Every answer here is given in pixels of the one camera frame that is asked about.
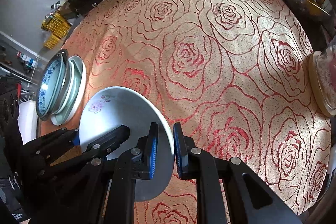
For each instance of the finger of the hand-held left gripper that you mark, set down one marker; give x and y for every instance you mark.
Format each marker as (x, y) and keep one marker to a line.
(113, 138)
(76, 140)

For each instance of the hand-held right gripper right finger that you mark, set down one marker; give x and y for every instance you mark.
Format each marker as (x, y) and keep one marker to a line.
(179, 153)

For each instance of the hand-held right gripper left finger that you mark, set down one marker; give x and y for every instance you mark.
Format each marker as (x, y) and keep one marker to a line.
(153, 150)

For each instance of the white floral bowl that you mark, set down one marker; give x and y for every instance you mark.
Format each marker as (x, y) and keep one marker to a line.
(118, 111)

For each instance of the green square plate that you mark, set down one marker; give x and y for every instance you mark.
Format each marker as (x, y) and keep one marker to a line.
(75, 86)

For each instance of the blue patterned ceramic bowl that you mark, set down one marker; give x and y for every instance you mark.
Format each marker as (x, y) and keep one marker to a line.
(50, 87)

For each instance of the white round deep plate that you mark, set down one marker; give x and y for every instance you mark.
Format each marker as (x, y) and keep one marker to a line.
(82, 79)

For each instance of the stainless steel bowl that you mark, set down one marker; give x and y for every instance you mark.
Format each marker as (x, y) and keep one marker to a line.
(65, 64)

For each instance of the white cushion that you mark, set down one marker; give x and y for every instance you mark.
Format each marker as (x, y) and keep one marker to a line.
(28, 121)

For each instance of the rose pattern tablecloth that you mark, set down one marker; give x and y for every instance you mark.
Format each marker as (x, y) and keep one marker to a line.
(210, 69)

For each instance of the yellow plastic crate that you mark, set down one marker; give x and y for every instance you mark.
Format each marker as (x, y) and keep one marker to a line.
(62, 31)
(52, 42)
(53, 22)

